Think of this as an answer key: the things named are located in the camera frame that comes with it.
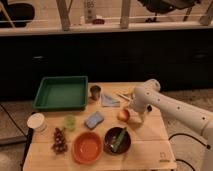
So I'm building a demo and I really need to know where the red yellow apple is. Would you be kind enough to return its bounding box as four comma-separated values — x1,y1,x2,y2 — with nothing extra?
117,109,130,122

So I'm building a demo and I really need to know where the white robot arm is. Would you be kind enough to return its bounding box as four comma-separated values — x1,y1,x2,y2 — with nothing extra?
130,79,213,171

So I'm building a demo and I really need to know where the small metal cup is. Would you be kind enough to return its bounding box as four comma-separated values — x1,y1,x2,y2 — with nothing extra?
90,85,101,101

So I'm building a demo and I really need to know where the green plastic cup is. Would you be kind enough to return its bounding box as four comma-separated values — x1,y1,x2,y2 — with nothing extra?
64,115,75,131

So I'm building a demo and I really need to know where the white paper cup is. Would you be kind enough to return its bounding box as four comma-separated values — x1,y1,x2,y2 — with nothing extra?
27,113,47,132

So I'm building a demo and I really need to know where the blue folded cloth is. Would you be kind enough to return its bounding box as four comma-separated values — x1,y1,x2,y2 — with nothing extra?
101,93,120,107

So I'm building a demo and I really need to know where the yellow banana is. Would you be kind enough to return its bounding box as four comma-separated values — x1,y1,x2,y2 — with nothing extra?
123,88,134,96

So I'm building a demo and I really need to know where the blue sponge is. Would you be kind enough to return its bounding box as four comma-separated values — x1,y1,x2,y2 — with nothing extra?
85,112,104,129

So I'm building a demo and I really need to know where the dark brown bowl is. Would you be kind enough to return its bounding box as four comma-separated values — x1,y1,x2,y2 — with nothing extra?
104,127,131,155

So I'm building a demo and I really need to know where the green plastic tray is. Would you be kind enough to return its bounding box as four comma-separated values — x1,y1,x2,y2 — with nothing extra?
33,76,88,111

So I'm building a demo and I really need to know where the green vegetable in bowl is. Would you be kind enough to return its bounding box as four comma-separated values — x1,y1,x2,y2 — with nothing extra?
111,127,127,152

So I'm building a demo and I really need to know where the orange bowl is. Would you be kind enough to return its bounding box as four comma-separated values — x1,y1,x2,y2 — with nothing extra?
72,132,103,164

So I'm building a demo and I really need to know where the dark red dish background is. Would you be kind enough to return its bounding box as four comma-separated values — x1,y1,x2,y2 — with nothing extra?
92,19,105,25

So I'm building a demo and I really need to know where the bunch of dark grapes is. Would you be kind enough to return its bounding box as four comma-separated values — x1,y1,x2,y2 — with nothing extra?
52,128,68,154

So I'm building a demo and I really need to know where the black office chair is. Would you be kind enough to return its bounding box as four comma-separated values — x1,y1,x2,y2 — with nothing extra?
138,0,201,23

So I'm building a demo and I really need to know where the wooden handled utensil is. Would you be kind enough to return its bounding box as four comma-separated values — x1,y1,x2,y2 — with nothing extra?
116,93,132,101

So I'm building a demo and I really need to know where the black cable on floor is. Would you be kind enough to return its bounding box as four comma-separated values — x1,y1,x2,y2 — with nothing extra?
168,132,213,171

